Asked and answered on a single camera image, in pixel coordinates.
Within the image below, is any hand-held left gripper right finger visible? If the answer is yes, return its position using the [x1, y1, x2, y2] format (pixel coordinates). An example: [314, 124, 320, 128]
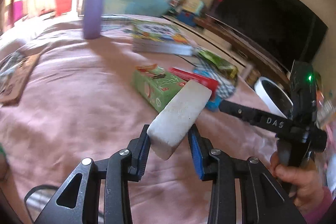
[188, 126, 307, 224]

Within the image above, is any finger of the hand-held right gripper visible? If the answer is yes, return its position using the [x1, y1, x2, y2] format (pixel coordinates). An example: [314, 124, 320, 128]
[219, 100, 260, 126]

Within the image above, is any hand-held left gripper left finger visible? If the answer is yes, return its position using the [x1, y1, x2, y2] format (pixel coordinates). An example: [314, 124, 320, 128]
[34, 124, 151, 224]

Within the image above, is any blue plastic bag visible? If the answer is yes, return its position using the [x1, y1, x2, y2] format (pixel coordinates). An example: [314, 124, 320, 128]
[205, 95, 223, 111]

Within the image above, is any white round bowl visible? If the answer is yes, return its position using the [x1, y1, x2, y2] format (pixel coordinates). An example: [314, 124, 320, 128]
[253, 76, 294, 118]

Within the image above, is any white foam block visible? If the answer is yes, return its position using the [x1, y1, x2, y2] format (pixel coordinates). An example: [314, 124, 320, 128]
[146, 79, 213, 161]

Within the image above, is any person's right forearm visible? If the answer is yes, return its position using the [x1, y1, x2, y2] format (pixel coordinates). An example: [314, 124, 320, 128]
[299, 186, 336, 224]

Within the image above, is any person's right hand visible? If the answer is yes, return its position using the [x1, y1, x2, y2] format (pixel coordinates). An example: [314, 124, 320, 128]
[270, 152, 328, 207]

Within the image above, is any red cardboard box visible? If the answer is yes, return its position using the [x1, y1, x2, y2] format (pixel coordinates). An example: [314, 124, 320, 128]
[168, 67, 219, 98]

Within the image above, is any green snack wrapper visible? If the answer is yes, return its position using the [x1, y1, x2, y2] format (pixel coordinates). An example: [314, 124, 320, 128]
[196, 49, 238, 80]

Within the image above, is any green carton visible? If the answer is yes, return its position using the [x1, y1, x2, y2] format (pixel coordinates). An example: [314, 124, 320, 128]
[133, 64, 188, 113]

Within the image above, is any black television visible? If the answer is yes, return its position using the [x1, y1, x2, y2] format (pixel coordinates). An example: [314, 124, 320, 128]
[210, 0, 328, 72]

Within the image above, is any plaid cloth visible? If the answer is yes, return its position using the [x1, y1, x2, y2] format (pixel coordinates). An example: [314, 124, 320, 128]
[101, 14, 142, 33]

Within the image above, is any wooden picture board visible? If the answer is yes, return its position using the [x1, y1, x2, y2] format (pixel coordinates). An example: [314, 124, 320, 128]
[0, 43, 44, 106]

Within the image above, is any purple thermos bottle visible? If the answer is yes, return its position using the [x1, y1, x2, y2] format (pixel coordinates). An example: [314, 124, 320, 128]
[83, 0, 108, 40]

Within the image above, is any red chair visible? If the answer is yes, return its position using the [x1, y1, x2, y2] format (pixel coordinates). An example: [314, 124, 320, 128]
[54, 0, 72, 16]

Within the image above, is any pink chair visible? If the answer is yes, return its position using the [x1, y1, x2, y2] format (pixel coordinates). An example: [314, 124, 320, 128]
[12, 1, 25, 24]

